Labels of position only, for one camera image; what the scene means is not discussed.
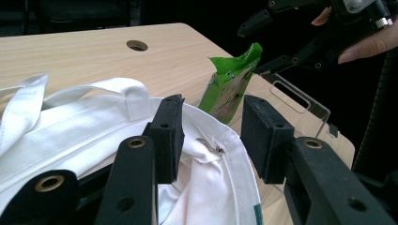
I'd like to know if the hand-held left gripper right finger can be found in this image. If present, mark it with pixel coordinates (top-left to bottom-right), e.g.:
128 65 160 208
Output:
239 95 397 225

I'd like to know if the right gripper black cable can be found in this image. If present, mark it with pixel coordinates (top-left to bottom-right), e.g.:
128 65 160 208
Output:
351 46 398 176

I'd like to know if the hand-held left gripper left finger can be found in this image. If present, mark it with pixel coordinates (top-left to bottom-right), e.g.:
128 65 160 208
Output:
94 94 186 225

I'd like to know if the green snack packet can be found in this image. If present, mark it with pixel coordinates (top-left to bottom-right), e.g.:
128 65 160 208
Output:
198 42 264 125

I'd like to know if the white tote bag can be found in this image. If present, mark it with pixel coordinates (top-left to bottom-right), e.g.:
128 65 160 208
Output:
0 73 265 225

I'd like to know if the clear plastic tray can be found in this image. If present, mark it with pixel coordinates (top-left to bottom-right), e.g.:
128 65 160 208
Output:
231 72 332 203

